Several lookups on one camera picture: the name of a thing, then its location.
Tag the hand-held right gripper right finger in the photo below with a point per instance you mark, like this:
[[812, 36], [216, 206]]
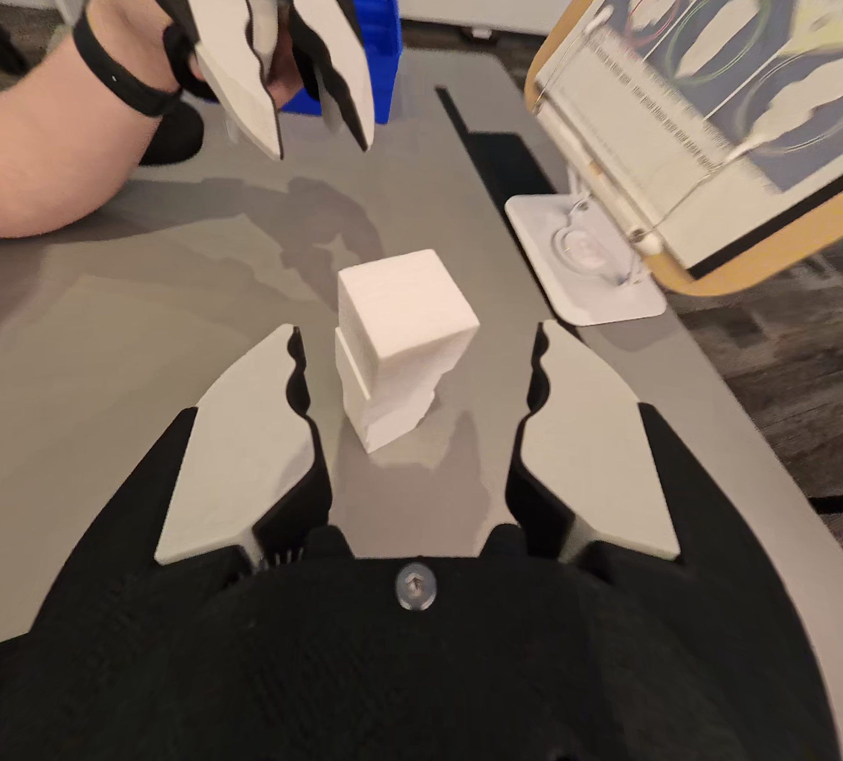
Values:
[[593, 465]]

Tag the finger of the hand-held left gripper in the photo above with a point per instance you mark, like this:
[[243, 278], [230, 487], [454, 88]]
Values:
[[336, 43], [230, 56]]

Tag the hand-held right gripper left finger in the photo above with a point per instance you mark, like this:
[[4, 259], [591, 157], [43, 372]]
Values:
[[243, 458]]

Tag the person's left forearm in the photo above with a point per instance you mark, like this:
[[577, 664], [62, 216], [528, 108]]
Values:
[[52, 155]]

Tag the person's left hand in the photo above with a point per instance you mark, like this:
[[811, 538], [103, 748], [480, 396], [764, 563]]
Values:
[[128, 17]]

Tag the blue plastic bin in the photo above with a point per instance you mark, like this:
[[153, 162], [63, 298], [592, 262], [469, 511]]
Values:
[[385, 50]]

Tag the black wrist band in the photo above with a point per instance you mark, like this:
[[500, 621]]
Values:
[[112, 73]]

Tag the wooden board document stand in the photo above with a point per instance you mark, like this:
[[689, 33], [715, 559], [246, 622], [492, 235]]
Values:
[[593, 287]]

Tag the printed paper sheet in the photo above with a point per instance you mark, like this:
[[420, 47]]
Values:
[[658, 135]]

